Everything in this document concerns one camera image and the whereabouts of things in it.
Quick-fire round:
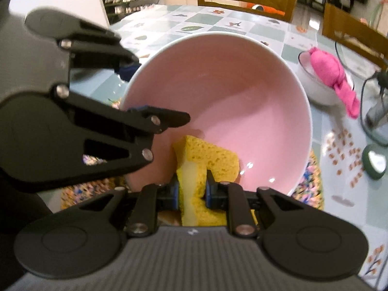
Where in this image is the yellow sponge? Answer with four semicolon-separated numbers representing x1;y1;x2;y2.
173;135;239;227

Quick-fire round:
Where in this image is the pink ceramic bowl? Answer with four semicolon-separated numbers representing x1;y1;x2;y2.
120;32;312;194

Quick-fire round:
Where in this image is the white bowl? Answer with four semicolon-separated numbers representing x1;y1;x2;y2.
297;50;354;106

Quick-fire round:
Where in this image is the colourful woven placemat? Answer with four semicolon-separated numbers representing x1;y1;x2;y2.
60;149;324;210

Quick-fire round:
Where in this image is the patterned tablecloth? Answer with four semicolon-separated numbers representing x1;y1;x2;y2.
39;5;388;283

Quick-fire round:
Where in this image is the pink cloth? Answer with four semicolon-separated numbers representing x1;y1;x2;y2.
308;47;360;119

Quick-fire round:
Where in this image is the right wooden chair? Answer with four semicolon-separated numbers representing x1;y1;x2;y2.
322;3;387;70

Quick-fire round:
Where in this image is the black cable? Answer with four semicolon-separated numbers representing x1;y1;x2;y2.
334;41;388;146

